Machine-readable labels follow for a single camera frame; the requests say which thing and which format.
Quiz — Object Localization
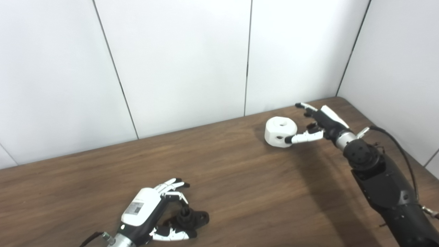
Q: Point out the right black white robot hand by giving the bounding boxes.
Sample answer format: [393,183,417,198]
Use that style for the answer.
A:
[284,102,351,145]

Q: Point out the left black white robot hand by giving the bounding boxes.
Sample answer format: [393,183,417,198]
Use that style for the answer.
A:
[116,177,198,246]

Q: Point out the black plastic holder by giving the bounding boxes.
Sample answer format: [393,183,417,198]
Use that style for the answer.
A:
[164,206,210,234]

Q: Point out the round white plastic piece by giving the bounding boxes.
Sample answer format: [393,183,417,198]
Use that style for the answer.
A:
[264,116,298,149]

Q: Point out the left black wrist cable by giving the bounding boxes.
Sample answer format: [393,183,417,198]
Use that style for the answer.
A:
[79,232,112,247]

